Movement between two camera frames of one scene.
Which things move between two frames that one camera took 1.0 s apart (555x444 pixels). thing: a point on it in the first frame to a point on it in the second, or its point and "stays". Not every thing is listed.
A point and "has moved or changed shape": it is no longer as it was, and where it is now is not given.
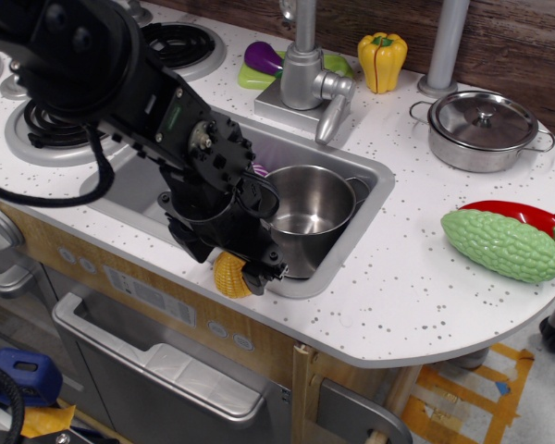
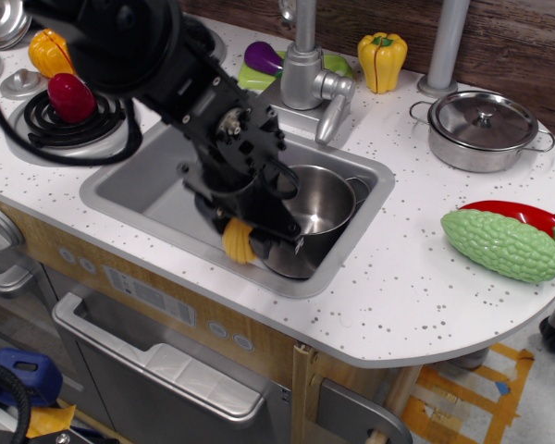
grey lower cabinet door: x=346 y=418 stays
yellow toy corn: x=228 y=276 has moved or changed shape
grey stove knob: x=9 y=89 stays
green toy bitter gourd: x=504 y=248 stays
